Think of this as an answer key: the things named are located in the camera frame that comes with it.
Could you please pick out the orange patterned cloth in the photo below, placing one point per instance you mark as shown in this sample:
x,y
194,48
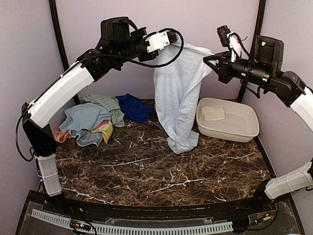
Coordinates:
x,y
61,136

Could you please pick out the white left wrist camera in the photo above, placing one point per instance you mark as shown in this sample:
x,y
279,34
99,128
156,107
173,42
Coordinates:
x,y
159,40

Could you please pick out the yellow patterned towel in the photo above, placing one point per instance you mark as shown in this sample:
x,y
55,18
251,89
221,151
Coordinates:
x,y
105,128

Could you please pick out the left black frame post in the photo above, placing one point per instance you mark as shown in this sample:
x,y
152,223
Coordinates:
x,y
58,33

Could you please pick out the white slotted cable duct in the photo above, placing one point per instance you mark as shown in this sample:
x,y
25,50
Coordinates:
x,y
129,228

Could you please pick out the blue grey towel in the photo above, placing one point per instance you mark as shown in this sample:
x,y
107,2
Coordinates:
x,y
83,118

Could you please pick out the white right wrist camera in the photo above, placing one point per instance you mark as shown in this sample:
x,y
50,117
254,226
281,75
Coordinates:
x,y
231,41

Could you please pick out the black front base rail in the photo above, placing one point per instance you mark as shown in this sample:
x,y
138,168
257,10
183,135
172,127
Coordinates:
x,y
96,211

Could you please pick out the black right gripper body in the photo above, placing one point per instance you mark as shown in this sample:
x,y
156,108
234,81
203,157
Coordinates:
x,y
259,73

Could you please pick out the royal blue towel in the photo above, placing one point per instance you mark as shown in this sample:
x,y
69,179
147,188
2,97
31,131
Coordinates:
x,y
134,109

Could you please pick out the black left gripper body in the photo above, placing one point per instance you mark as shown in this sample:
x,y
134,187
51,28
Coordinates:
x,y
125,49

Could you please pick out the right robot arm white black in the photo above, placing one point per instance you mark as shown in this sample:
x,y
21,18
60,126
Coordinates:
x,y
294,93

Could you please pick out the light blue towel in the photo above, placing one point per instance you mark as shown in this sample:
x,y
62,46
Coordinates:
x,y
177,89

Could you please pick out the cream white towel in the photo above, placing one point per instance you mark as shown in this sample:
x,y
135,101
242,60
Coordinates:
x,y
212,113

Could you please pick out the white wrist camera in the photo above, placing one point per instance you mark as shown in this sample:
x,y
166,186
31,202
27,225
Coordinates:
x,y
231,41
159,40

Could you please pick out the white plastic basin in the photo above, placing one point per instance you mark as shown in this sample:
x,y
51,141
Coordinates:
x,y
240,124

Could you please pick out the pale green towel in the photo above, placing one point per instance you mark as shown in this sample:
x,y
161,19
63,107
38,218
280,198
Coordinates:
x,y
111,104

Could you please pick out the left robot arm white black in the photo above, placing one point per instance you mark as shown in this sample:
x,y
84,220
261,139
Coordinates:
x,y
121,41

